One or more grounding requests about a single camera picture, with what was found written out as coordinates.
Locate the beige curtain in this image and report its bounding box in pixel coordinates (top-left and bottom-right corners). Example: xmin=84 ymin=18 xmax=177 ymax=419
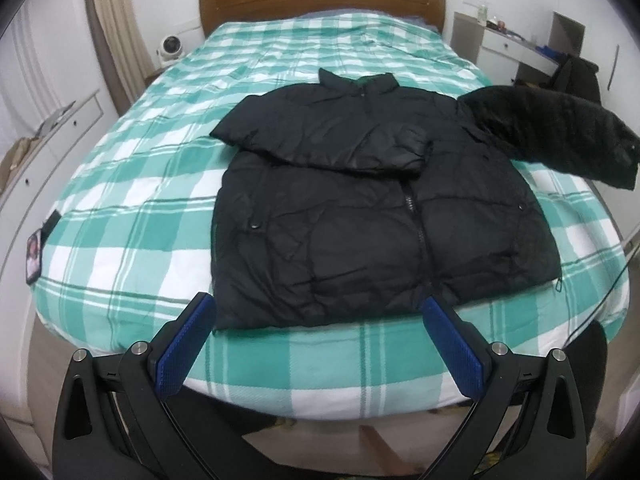
xmin=85 ymin=0 xmax=154 ymax=115

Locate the grey panel beside desk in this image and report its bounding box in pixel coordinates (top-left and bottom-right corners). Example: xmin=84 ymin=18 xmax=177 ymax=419
xmin=450 ymin=12 xmax=485 ymax=63

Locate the smartphone on bed edge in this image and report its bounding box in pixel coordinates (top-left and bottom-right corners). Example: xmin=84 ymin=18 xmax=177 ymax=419
xmin=25 ymin=229 xmax=42 ymax=285

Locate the small white round fan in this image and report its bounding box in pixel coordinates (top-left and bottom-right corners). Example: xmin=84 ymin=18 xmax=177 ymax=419
xmin=156 ymin=35 xmax=184 ymax=67

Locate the green white plaid bedspread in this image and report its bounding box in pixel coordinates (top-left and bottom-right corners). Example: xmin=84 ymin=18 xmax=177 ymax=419
xmin=32 ymin=11 xmax=630 ymax=420

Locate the white desk with drawer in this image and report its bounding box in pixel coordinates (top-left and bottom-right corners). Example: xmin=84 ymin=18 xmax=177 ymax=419
xmin=474 ymin=28 xmax=559 ymax=84

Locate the dark coat on chair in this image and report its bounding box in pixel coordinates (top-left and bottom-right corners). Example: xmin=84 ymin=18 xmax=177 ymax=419
xmin=514 ymin=53 xmax=603 ymax=106

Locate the white low drawer cabinet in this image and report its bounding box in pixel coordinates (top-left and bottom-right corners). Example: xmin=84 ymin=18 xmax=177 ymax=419
xmin=0 ymin=86 xmax=106 ymax=241

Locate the black puffer jacket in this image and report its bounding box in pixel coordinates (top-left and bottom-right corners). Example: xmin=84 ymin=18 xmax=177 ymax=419
xmin=212 ymin=70 xmax=639 ymax=330

